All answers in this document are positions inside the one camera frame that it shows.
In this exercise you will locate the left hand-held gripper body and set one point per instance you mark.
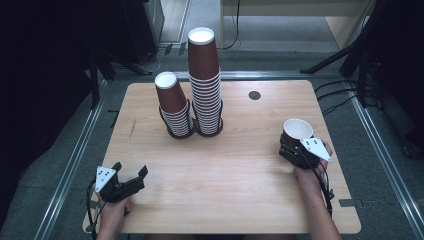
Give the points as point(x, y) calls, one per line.
point(116, 188)

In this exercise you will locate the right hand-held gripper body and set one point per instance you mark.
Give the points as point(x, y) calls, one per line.
point(313, 148)

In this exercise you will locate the brown paper cup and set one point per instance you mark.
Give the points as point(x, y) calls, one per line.
point(297, 128)

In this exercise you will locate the striped round object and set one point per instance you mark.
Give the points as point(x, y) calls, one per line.
point(209, 135)

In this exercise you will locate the tall stack of brown cups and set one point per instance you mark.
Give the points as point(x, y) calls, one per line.
point(203, 60)

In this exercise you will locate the person's left hand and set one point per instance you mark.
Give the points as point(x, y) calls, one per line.
point(115, 213)

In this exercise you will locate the person's right hand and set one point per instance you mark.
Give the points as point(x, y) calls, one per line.
point(308, 175)

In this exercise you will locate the black cup holder rack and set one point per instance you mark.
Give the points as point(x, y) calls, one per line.
point(181, 137)

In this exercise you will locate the round dark table grommet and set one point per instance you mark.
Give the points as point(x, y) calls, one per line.
point(254, 95)

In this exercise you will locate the short stack of brown cups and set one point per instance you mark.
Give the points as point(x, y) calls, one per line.
point(170, 96)

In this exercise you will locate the black tripod leg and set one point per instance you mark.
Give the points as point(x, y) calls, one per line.
point(328, 60)

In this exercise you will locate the black stand legs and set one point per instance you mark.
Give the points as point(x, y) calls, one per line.
point(100, 70)

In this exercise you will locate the black curtain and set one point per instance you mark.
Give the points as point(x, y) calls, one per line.
point(400, 66)
point(36, 83)

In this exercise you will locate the beige desk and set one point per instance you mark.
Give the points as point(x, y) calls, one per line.
point(283, 8)

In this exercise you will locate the metal floor rail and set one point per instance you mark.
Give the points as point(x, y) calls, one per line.
point(390, 160)
point(66, 173)
point(266, 75)

